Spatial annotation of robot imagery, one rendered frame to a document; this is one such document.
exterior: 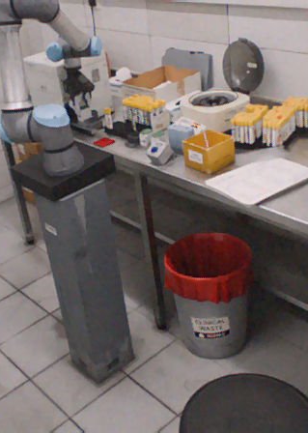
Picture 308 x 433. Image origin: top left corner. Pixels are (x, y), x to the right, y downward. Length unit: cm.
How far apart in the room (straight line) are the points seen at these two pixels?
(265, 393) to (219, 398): 11
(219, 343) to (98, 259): 64
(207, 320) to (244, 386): 88
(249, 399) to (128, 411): 96
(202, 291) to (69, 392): 71
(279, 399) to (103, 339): 106
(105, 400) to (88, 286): 49
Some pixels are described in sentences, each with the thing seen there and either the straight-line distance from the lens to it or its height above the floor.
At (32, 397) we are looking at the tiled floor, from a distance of 265.
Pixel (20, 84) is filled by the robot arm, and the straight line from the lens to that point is 216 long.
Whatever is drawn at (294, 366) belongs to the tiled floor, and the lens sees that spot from 263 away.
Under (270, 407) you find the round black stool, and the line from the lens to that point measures 160.
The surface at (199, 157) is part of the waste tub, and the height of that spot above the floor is 93.
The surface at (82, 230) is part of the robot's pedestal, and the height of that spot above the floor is 72.
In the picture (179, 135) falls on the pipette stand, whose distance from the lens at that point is 230.
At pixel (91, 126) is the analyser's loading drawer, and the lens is 257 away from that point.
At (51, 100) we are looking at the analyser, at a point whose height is 101.
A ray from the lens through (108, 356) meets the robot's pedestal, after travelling 258.
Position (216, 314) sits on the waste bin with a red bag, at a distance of 247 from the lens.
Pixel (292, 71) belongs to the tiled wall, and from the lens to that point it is 256.
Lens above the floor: 183
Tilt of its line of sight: 27 degrees down
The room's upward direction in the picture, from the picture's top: 9 degrees counter-clockwise
